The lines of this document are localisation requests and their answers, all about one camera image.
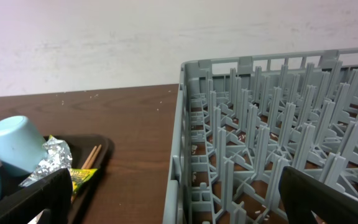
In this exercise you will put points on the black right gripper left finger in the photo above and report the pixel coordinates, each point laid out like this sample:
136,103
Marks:
53,192

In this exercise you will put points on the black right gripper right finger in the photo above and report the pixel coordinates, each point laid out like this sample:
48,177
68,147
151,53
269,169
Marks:
303,197

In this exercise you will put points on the grey dishwasher rack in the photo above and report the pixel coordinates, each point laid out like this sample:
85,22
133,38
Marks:
239,121

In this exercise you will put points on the yellow green snack wrapper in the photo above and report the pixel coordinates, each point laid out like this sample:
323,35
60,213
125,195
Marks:
80,177

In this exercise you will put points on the crumpled aluminium foil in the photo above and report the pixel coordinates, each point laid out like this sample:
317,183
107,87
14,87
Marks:
58,157

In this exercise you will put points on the light blue plastic cup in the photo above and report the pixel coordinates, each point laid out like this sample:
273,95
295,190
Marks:
20,145

